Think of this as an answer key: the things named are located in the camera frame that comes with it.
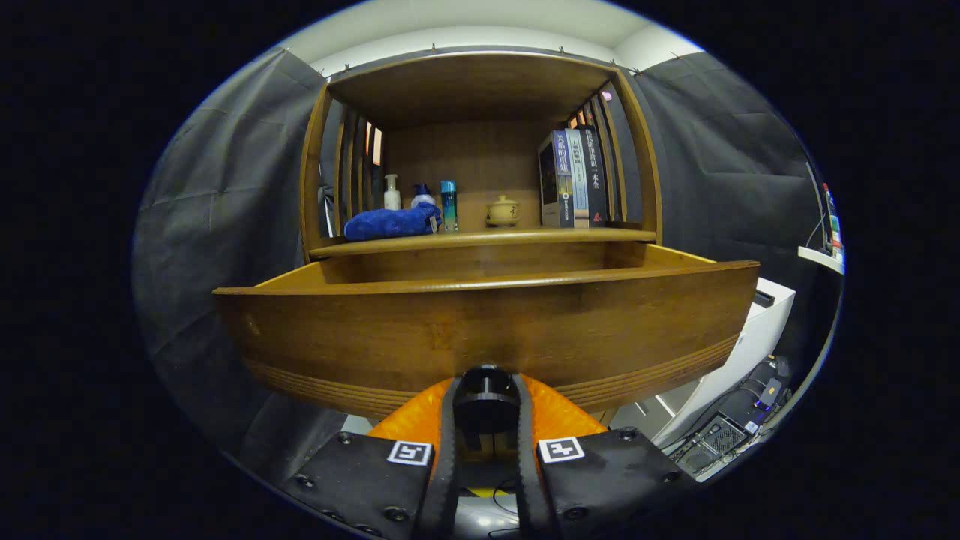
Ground white wall shelf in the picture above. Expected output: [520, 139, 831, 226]
[797, 245, 845, 275]

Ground wooden drawer with black knob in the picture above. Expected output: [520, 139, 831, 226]
[212, 241, 761, 440]

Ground black electronic box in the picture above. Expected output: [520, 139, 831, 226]
[667, 356, 792, 477]

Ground book with blue spine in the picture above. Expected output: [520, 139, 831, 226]
[538, 130, 577, 229]

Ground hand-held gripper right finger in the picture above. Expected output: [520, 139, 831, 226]
[512, 373, 698, 540]

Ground bottle with coloured label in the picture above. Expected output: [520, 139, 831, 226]
[821, 183, 845, 260]

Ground wooden countertop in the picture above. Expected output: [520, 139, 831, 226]
[309, 227, 657, 260]

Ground blue folded towel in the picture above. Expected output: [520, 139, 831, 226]
[343, 202, 443, 242]

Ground beige lidded teacup with saucer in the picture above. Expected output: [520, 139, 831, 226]
[485, 196, 520, 228]

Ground wooden cabinet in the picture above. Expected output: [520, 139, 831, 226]
[300, 50, 665, 263]

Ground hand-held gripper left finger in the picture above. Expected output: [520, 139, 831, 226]
[281, 375, 460, 540]

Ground teal transparent bottle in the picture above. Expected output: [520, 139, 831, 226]
[439, 180, 459, 233]

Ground white cabinet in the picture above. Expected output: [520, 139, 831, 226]
[611, 277, 796, 447]

